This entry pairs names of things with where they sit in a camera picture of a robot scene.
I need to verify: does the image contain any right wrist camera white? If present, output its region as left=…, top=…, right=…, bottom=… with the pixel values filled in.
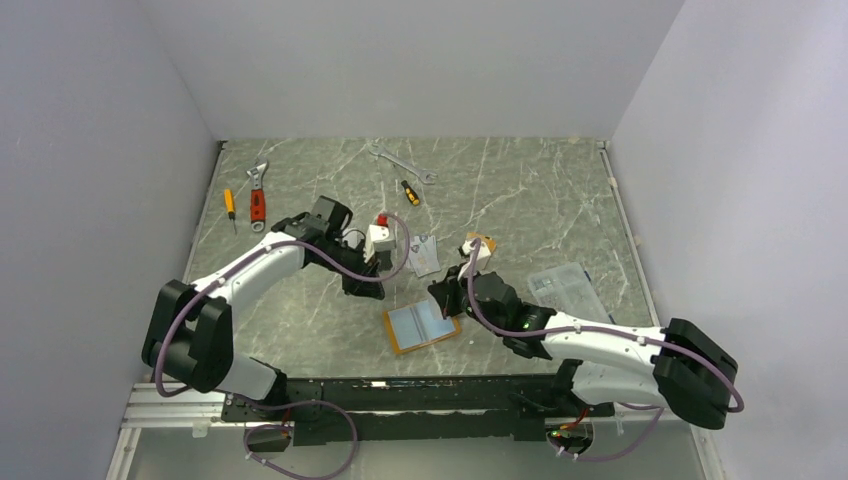
left=459, top=239, right=493, bottom=270

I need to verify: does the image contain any clear plastic screw box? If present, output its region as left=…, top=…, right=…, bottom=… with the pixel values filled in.
left=527, top=262, right=615, bottom=325

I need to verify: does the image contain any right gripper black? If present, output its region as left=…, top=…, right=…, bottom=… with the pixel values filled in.
left=428, top=262, right=506, bottom=337

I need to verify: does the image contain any orange leather card holder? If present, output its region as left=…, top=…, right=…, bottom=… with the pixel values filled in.
left=383, top=299, right=461, bottom=355

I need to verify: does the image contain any silver open-end wrench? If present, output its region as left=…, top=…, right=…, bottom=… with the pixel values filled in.
left=367, top=142, right=437, bottom=185

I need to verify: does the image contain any black yellow stubby screwdriver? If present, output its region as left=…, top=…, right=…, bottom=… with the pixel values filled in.
left=400, top=180, right=421, bottom=206

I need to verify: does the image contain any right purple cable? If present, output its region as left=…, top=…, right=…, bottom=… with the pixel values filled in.
left=466, top=237, right=746, bottom=464

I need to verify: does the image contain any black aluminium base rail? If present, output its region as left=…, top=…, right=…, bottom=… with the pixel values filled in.
left=121, top=374, right=708, bottom=446

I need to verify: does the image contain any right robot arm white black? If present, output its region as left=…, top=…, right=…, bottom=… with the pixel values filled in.
left=427, top=266, right=744, bottom=430

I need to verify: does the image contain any red handled adjustable wrench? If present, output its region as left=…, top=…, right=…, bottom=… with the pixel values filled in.
left=246, top=158, right=268, bottom=233

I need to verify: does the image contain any purple cable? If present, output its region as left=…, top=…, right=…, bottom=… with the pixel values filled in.
left=466, top=237, right=746, bottom=464
left=153, top=211, right=412, bottom=480

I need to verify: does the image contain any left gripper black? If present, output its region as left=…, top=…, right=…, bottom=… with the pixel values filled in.
left=315, top=237, right=385, bottom=301

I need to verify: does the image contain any grey credit card stack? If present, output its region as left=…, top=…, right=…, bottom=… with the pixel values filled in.
left=406, top=234, right=441, bottom=278

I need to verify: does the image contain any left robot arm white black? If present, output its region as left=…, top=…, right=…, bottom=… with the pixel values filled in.
left=141, top=196, right=397, bottom=420

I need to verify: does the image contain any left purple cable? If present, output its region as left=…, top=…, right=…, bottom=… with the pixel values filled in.
left=153, top=211, right=412, bottom=480

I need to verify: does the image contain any small yellow screwdriver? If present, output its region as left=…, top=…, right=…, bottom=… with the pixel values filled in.
left=224, top=189, right=238, bottom=235

